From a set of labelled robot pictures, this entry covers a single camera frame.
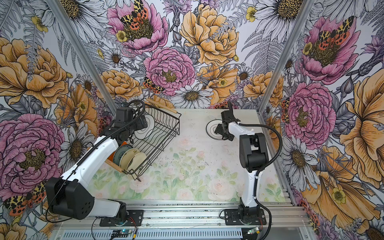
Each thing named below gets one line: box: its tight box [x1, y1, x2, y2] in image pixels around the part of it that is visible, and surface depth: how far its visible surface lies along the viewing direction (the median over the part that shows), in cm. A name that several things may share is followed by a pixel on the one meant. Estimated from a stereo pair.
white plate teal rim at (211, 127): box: [205, 119, 223, 141], surface depth 111 cm
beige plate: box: [127, 152, 147, 175], surface depth 82 cm
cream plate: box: [119, 148, 140, 170], surface depth 83 cm
